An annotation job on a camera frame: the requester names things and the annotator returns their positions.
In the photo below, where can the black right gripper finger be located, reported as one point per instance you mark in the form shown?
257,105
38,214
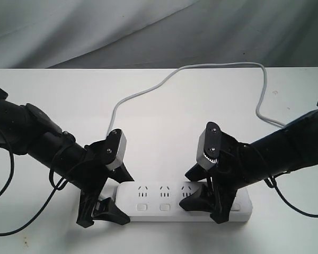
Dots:
200,200
196,173

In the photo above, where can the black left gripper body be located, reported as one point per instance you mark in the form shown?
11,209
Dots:
91,175

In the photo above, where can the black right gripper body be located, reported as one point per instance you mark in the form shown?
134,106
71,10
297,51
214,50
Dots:
226,177

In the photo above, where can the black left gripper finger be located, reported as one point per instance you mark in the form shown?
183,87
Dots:
106,210
121,174

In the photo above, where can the white five-socket power strip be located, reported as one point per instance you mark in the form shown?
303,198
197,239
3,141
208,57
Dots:
158,201

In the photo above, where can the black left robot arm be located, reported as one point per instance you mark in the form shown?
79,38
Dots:
27,130

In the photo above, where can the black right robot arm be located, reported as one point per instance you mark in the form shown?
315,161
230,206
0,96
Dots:
291,148

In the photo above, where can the white backdrop cloth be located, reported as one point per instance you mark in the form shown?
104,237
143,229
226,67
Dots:
157,34

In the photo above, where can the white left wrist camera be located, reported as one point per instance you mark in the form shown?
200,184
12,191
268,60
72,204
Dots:
115,148

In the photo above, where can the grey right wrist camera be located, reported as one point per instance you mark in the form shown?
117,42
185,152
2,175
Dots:
208,148

